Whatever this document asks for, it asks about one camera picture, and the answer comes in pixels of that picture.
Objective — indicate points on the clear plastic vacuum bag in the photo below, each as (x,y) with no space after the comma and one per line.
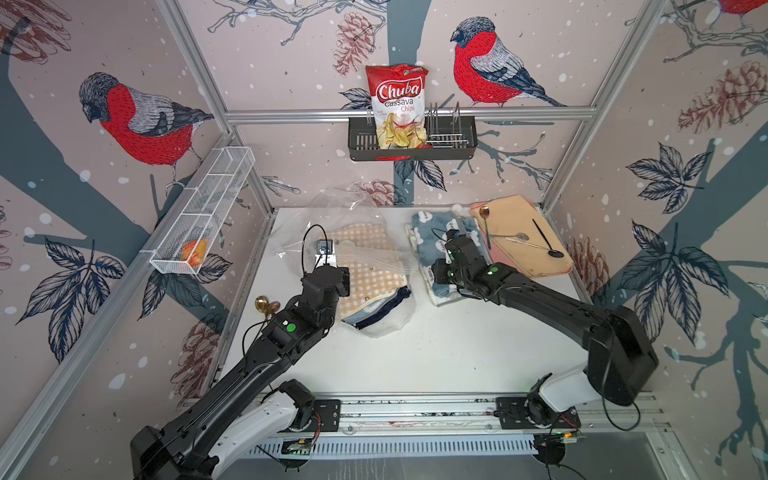
(332,209)

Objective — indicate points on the white wire mesh basket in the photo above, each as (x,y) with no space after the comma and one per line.
(206,210)

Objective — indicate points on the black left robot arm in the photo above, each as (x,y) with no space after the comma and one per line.
(218,429)

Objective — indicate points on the beige checkered blanket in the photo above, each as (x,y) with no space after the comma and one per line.
(378,277)

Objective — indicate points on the white teal patterned blanket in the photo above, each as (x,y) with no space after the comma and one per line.
(427,253)

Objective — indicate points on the gold spoon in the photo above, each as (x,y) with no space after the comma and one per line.
(266,307)

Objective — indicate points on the dark grey wall rack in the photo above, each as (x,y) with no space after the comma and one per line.
(436,137)

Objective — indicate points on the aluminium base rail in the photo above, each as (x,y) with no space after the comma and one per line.
(481,413)

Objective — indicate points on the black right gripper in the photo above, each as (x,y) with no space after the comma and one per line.
(437,270)

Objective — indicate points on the red cassava chips bag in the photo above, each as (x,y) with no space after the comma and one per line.
(398,105)

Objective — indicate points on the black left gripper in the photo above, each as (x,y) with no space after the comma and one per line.
(344,281)

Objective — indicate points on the beige folded cloth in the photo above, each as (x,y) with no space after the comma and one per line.
(522,231)

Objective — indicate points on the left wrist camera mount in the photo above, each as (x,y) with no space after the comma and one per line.
(325,253)

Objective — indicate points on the rainbow metallic spoon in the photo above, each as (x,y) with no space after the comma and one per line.
(484,213)

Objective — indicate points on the orange item in basket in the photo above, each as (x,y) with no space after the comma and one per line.
(193,253)

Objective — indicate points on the black spoon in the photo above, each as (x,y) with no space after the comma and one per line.
(551,251)

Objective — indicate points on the teal cloud pattern blanket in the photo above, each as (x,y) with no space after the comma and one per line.
(427,236)

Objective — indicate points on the silver spoon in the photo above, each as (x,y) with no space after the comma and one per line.
(513,237)

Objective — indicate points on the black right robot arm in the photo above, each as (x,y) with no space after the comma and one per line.
(620,358)

